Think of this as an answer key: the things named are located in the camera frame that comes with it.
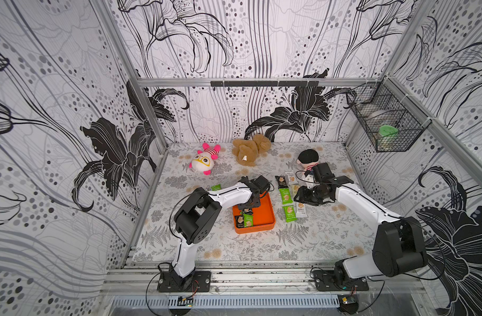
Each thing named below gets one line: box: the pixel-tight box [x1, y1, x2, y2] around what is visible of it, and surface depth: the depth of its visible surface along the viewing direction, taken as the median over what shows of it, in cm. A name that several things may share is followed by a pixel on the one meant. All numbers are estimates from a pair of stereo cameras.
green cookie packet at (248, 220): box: [242, 213, 254, 228], surface depth 89 cm
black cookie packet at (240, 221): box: [234, 214, 245, 229], surface depth 88 cm
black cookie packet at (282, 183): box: [274, 175, 289, 189], surface depth 102 cm
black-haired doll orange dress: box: [296, 148, 320, 171], surface depth 109 cm
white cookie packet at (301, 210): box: [295, 202, 308, 218], surface depth 92 cm
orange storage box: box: [232, 190, 276, 234], surface depth 90 cm
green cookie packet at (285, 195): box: [279, 188, 294, 205], surface depth 98 cm
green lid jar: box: [377, 125, 400, 151], surface depth 81 cm
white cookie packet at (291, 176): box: [284, 171, 298, 185], surface depth 105 cm
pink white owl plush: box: [188, 142, 222, 176], surface depth 106 cm
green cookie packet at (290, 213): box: [283, 205, 298, 223], surface depth 92 cm
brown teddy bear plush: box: [231, 134, 272, 167], surface depth 107 cm
